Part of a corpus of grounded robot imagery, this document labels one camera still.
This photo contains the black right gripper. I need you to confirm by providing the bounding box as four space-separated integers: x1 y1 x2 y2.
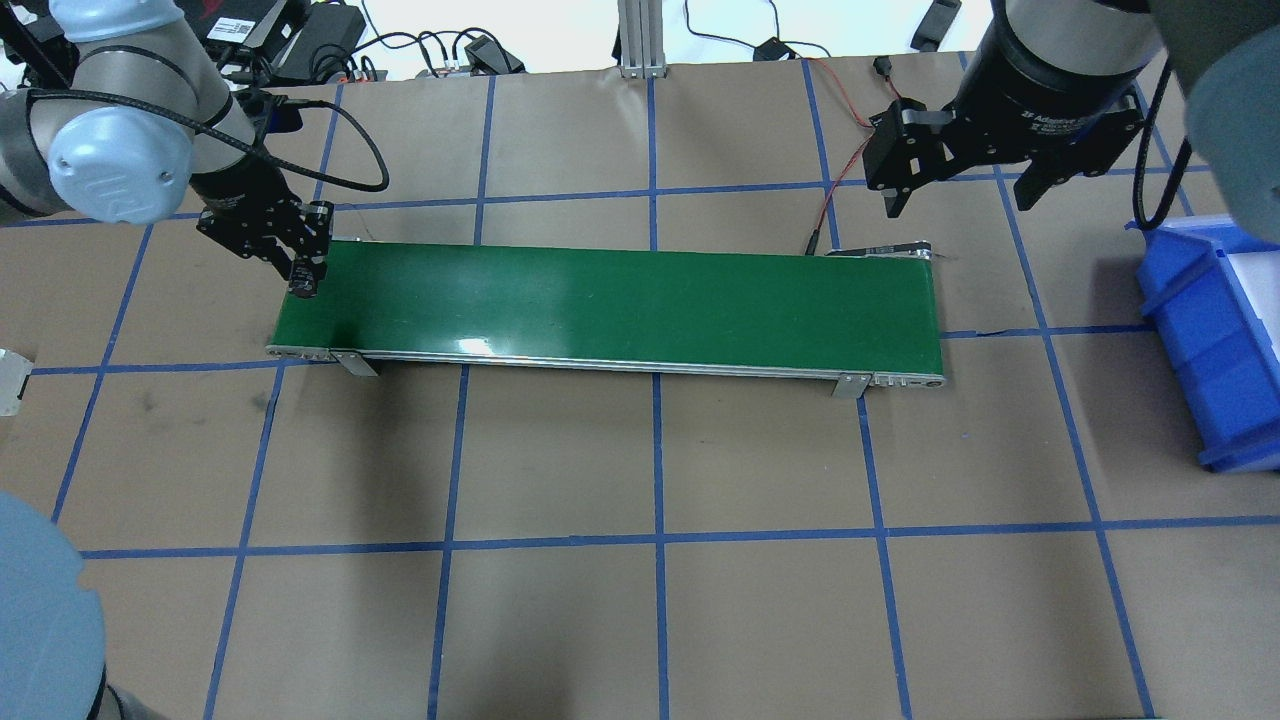
864 1 1160 218

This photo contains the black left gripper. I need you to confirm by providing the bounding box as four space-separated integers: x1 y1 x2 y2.
189 154 334 283

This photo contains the black cylindrical capacitor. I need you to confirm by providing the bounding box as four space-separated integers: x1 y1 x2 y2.
287 258 326 299

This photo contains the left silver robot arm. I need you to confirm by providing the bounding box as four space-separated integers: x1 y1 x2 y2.
1 1 332 297

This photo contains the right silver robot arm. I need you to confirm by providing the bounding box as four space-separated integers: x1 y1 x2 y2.
863 1 1279 242

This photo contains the green conveyor belt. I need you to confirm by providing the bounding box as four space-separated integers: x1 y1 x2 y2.
266 241 947 397

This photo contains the blue plastic bin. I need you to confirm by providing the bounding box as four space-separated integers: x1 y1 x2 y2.
1137 215 1279 473

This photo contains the red black motor wire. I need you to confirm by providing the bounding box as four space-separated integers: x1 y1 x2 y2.
803 58 901 259

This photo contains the aluminium frame post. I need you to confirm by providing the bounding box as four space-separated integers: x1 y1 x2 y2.
617 0 668 79

